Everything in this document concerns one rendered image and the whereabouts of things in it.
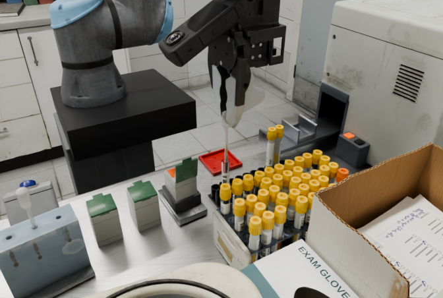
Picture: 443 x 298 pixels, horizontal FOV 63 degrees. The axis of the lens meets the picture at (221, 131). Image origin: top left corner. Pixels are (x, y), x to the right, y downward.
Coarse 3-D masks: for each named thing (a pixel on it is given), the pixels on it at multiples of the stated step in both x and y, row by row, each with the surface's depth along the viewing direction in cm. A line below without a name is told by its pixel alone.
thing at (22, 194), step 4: (20, 188) 43; (24, 188) 43; (16, 192) 43; (20, 192) 43; (24, 192) 43; (28, 192) 44; (16, 196) 43; (20, 196) 43; (24, 196) 43; (28, 196) 44; (20, 200) 43; (24, 200) 43; (28, 200) 44; (20, 204) 44; (24, 204) 44; (28, 204) 44; (24, 208) 44
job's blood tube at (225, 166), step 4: (224, 160) 59; (228, 160) 59; (224, 164) 58; (228, 164) 58; (224, 168) 58; (228, 168) 58; (224, 172) 59; (228, 172) 59; (224, 176) 59; (228, 176) 59; (224, 180) 60; (228, 180) 60
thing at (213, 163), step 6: (216, 150) 78; (222, 150) 78; (228, 150) 78; (198, 156) 76; (204, 156) 77; (210, 156) 77; (216, 156) 77; (222, 156) 77; (228, 156) 77; (234, 156) 76; (204, 162) 74; (210, 162) 75; (216, 162) 75; (234, 162) 75; (240, 162) 74; (210, 168) 72; (216, 168) 73; (234, 168) 73; (216, 174) 72
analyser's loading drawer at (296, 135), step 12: (300, 120) 79; (312, 120) 83; (324, 120) 83; (336, 120) 83; (264, 132) 74; (288, 132) 76; (300, 132) 78; (312, 132) 76; (324, 132) 78; (336, 132) 79; (264, 144) 75; (288, 144) 74; (300, 144) 74
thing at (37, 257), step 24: (48, 216) 48; (72, 216) 48; (0, 240) 45; (24, 240) 45; (48, 240) 46; (72, 240) 48; (0, 264) 44; (24, 264) 46; (48, 264) 48; (72, 264) 50; (24, 288) 47; (48, 288) 49
